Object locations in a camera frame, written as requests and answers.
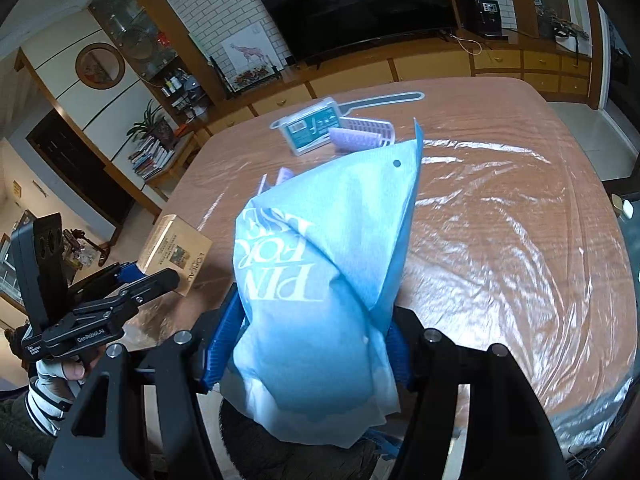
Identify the white slotted scoop package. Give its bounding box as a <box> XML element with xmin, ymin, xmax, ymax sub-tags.
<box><xmin>270</xmin><ymin>97</ymin><xmax>397</xmax><ymax>157</ymax></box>

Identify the wooden shelf with glass doors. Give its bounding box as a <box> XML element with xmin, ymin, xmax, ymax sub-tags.
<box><xmin>87</xmin><ymin>0</ymin><xmax>211</xmax><ymax>126</ymax></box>

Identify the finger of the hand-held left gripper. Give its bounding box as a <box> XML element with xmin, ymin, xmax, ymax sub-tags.
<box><xmin>65</xmin><ymin>261</ymin><xmax>147</xmax><ymax>306</ymax></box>
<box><xmin>72</xmin><ymin>267</ymin><xmax>182</xmax><ymax>328</ymax></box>

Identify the lilac packet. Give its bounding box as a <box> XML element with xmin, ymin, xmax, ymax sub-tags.
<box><xmin>270</xmin><ymin>166</ymin><xmax>297</xmax><ymax>192</ymax></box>

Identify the black box with red trim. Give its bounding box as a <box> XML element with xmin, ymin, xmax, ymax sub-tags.
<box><xmin>452</xmin><ymin>0</ymin><xmax>476</xmax><ymax>28</ymax></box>

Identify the white cable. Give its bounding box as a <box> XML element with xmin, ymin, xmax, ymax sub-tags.
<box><xmin>452</xmin><ymin>32</ymin><xmax>483</xmax><ymax>56</ymax></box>

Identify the round wall plate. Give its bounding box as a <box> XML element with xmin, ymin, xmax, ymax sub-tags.
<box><xmin>76</xmin><ymin>43</ymin><xmax>126</xmax><ymax>91</ymax></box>

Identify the animal painting on canvas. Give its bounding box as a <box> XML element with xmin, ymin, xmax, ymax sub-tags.
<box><xmin>221</xmin><ymin>27</ymin><xmax>278</xmax><ymax>91</ymax></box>

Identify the dark ornament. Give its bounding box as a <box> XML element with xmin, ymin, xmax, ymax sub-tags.
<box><xmin>552</xmin><ymin>15</ymin><xmax>591</xmax><ymax>56</ymax></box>

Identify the stack of books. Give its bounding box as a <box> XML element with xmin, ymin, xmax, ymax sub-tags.
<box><xmin>127</xmin><ymin>135</ymin><xmax>176</xmax><ymax>181</ymax></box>

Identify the gold cardboard box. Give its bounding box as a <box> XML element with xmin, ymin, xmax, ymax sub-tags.
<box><xmin>136</xmin><ymin>214</ymin><xmax>213</xmax><ymax>297</ymax></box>

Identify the grey long-handled scoop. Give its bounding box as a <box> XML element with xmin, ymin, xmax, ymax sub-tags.
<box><xmin>270</xmin><ymin>91</ymin><xmax>425</xmax><ymax>131</ymax></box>

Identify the dark cloth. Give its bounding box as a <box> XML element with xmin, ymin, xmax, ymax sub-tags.
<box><xmin>220</xmin><ymin>400</ymin><xmax>396</xmax><ymax>480</ymax></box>

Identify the potted green plant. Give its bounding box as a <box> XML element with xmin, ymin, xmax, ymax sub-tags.
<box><xmin>127</xmin><ymin>100</ymin><xmax>176</xmax><ymax>146</ymax></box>

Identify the wooden sideboard with drawers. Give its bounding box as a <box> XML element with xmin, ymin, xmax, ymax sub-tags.
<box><xmin>200</xmin><ymin>35</ymin><xmax>606</xmax><ymax>136</ymax></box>

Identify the black flat television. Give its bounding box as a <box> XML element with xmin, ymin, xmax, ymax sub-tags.
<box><xmin>252</xmin><ymin>0</ymin><xmax>460</xmax><ymax>63</ymax></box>

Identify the blue non-woven bag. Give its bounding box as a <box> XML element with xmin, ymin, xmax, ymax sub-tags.
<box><xmin>218</xmin><ymin>117</ymin><xmax>426</xmax><ymax>461</ymax></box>

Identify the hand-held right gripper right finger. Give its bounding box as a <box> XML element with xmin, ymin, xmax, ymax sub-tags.
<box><xmin>387</xmin><ymin>307</ymin><xmax>571</xmax><ymax>480</ymax></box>

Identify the black coffee machine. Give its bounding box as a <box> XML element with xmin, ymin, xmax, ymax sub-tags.
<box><xmin>472</xmin><ymin>0</ymin><xmax>503</xmax><ymax>37</ymax></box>

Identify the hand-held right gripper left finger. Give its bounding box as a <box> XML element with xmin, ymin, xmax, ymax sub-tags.
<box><xmin>45</xmin><ymin>285</ymin><xmax>246</xmax><ymax>480</ymax></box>

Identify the person's left hand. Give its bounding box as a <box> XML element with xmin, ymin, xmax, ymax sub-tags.
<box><xmin>36</xmin><ymin>347</ymin><xmax>103</xmax><ymax>386</ymax></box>

